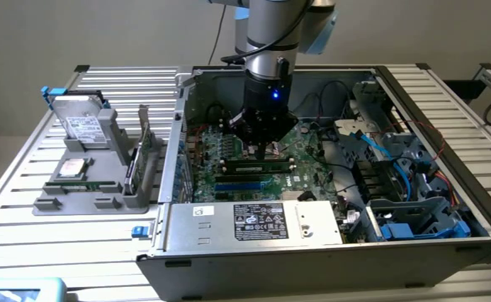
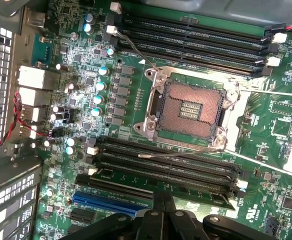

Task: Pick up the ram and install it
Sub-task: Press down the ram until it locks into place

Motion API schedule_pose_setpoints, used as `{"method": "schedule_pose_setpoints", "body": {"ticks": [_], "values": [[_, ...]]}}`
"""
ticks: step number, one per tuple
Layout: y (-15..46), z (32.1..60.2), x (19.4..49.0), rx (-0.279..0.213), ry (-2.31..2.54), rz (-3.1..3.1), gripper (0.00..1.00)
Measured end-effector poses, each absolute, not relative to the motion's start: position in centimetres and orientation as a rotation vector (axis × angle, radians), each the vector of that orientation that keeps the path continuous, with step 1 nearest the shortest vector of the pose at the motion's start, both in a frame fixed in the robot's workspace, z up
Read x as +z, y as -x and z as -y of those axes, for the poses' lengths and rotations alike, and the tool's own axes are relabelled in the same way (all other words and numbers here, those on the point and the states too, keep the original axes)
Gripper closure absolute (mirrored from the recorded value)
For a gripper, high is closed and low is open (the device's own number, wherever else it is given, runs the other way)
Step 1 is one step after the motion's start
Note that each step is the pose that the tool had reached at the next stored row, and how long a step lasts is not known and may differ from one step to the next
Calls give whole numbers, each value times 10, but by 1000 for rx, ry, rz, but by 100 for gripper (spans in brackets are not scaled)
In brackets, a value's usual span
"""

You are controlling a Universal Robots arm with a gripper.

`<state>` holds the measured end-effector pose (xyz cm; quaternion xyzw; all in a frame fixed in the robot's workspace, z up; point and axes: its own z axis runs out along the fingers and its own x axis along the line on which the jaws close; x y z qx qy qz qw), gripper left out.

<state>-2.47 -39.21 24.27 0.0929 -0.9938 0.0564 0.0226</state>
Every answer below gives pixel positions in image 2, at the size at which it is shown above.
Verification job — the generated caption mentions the green RAM stick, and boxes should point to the green RAM stick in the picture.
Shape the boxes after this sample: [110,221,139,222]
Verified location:
[95,169,238,210]

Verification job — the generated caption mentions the black RAM slot white latches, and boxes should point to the black RAM slot white latches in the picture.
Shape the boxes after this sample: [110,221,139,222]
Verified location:
[85,146,248,190]
[87,167,239,218]
[105,24,282,67]
[109,1,288,43]

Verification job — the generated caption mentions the long black expansion slot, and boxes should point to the long black expansion slot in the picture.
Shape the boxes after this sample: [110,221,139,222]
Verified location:
[75,173,154,201]

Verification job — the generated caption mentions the blue expansion slot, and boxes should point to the blue expansion slot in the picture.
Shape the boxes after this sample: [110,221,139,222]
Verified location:
[72,191,143,217]

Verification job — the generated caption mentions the short black expansion slot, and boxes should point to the short black expansion slot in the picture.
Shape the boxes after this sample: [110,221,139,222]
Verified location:
[70,207,97,224]

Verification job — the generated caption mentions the black board connector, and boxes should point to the black board connector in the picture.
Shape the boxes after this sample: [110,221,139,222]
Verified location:
[263,216,281,237]

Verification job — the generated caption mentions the metal socket cover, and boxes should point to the metal socket cover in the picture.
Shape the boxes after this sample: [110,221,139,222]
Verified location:
[223,86,292,177]

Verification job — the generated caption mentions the green motherboard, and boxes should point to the green motherboard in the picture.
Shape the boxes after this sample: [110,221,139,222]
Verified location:
[32,0,292,240]

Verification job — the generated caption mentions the silver rear port block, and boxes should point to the silver rear port block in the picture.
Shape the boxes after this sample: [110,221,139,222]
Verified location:
[17,65,61,90]
[18,87,53,106]
[20,106,48,124]
[19,122,41,140]
[25,11,47,29]

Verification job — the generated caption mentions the metal socket locking lever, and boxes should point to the metal socket locking lever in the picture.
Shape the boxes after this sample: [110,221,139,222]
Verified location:
[115,29,163,73]

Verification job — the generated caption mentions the teal rear port housing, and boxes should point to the teal rear port housing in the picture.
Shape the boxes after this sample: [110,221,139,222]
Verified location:
[31,33,54,69]

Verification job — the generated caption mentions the grey metal PC case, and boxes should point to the grey metal PC case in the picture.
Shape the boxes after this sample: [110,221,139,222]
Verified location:
[0,0,292,240]

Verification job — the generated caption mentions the CPU socket with metal frame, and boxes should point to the CPU socket with metal frame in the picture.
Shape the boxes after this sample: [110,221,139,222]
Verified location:
[133,65,241,152]

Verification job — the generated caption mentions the red and black twisted wire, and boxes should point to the red and black twisted wire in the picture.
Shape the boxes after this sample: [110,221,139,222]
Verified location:
[0,91,52,156]

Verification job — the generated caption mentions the black wire connector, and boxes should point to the black wire connector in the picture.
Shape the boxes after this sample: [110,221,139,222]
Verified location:
[263,23,287,36]

